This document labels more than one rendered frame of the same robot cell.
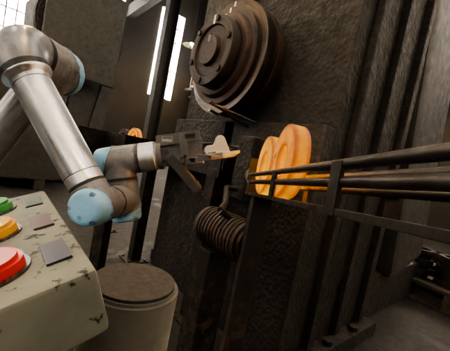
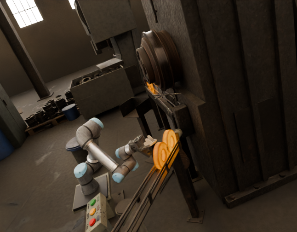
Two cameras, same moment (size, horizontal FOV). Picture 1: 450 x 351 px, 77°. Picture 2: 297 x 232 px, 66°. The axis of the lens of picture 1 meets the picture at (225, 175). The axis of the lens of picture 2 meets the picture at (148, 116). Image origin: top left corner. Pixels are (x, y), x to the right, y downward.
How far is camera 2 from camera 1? 115 cm
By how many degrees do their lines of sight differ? 41
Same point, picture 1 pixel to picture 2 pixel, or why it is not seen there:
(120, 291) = (119, 210)
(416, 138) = not seen: outside the picture
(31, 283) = (95, 224)
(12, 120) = not seen: hidden behind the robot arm
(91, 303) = (102, 225)
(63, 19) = (92, 9)
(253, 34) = (153, 59)
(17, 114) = not seen: hidden behind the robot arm
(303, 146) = (155, 159)
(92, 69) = (120, 25)
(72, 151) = (106, 164)
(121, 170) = (124, 157)
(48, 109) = (96, 154)
